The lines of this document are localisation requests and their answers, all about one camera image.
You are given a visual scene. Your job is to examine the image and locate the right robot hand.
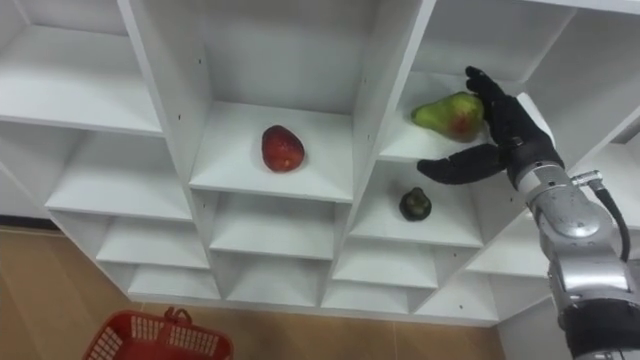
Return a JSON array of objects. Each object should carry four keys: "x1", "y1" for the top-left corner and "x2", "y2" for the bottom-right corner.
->
[{"x1": 416, "y1": 65, "x2": 566, "y2": 190}]

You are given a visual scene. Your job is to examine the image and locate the green pear soft toy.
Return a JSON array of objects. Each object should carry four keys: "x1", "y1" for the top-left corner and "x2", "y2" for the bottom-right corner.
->
[{"x1": 410, "y1": 91, "x2": 486, "y2": 144}]

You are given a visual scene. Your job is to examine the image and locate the dark green pepper soft toy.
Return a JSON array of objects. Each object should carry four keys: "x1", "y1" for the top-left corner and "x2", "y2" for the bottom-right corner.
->
[{"x1": 398, "y1": 187, "x2": 433, "y2": 223}]

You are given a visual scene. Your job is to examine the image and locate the white shelf unit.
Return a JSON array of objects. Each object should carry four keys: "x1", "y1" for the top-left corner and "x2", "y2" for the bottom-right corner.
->
[{"x1": 0, "y1": 0, "x2": 640, "y2": 360}]

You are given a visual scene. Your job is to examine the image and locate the red strawberry soft toy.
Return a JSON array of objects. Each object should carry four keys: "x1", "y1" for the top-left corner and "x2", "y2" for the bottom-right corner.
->
[{"x1": 261, "y1": 124, "x2": 306, "y2": 174}]

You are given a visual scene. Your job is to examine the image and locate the red plastic basket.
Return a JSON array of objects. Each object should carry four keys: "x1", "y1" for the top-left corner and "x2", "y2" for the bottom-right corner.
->
[{"x1": 82, "y1": 306, "x2": 235, "y2": 360}]

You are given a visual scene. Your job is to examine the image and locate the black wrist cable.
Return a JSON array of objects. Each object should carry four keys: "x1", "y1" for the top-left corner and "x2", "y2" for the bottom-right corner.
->
[{"x1": 571, "y1": 170, "x2": 632, "y2": 263}]

